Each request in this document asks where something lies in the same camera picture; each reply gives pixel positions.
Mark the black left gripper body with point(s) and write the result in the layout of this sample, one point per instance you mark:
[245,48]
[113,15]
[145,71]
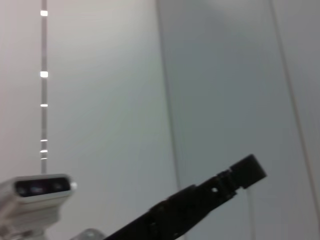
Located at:
[162,220]

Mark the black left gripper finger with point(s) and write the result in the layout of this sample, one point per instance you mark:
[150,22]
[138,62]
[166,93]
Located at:
[245,172]

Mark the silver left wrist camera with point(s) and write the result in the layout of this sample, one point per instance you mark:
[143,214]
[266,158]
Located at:
[32,197]

